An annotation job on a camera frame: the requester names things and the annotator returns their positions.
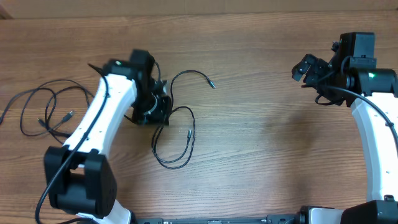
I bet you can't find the black multi-head cable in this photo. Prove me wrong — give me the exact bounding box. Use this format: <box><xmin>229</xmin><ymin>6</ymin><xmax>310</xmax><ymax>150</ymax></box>
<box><xmin>150</xmin><ymin>70</ymin><xmax>216</xmax><ymax>170</ymax></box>

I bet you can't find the black usb cable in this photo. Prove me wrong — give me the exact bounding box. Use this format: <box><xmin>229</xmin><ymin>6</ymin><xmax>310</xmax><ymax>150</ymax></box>
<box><xmin>45</xmin><ymin>85</ymin><xmax>96</xmax><ymax>146</ymax></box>
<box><xmin>0</xmin><ymin>78</ymin><xmax>91</xmax><ymax>137</ymax></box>

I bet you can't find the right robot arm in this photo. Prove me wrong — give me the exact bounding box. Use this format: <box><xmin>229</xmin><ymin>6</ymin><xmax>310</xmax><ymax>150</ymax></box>
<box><xmin>266</xmin><ymin>32</ymin><xmax>397</xmax><ymax>223</ymax></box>

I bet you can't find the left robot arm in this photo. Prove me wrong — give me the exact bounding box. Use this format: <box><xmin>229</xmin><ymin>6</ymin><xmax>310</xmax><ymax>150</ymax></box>
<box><xmin>37</xmin><ymin>49</ymin><xmax>171</xmax><ymax>223</ymax></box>

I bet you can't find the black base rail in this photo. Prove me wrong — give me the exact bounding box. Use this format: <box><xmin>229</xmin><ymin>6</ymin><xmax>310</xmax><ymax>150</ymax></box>
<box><xmin>134</xmin><ymin>213</ymin><xmax>309</xmax><ymax>224</ymax></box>

